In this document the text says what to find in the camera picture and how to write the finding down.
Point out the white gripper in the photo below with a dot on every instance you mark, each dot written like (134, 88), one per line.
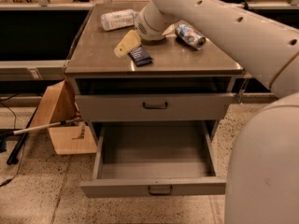
(150, 28)

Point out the dark blue rxbar wrapper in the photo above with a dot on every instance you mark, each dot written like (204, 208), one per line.
(139, 56)

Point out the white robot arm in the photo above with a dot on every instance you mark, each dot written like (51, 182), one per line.
(262, 183)

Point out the grey metal drawer cabinet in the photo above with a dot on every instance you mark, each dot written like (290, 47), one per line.
(175, 68)

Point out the closed grey upper drawer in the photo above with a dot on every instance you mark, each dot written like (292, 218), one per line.
(154, 107)

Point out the open grey middle drawer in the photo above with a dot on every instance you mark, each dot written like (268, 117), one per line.
(142, 159)

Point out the clear plastic water bottle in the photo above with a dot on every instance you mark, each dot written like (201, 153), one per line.
(118, 19)

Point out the crushed blue silver can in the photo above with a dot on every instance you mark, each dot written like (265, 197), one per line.
(190, 36)

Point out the white and black pole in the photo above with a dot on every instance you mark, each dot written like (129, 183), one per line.
(40, 127)

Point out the grey metal railing frame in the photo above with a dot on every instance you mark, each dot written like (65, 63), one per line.
(31, 69)

